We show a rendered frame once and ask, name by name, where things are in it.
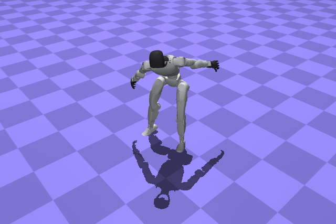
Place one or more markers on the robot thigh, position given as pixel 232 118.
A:
pixel 181 97
pixel 155 93

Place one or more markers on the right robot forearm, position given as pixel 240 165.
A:
pixel 135 78

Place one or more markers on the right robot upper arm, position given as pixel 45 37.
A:
pixel 144 68

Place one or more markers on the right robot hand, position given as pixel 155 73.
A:
pixel 133 83

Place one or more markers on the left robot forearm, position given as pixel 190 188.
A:
pixel 203 64

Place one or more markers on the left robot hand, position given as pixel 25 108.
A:
pixel 214 65

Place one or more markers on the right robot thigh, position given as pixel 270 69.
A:
pixel 155 93

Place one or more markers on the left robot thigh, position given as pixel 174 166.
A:
pixel 181 97

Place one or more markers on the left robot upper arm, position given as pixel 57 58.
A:
pixel 182 61

